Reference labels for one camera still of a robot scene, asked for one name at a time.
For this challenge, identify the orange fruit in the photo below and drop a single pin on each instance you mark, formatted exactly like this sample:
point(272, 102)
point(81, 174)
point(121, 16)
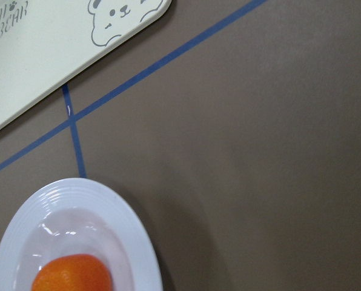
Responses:
point(74, 272)

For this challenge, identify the white round plate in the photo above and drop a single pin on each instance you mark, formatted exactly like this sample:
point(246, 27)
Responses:
point(75, 216)

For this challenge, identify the cream bear tray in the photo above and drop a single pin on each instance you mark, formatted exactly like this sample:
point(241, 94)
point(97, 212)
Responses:
point(43, 44)

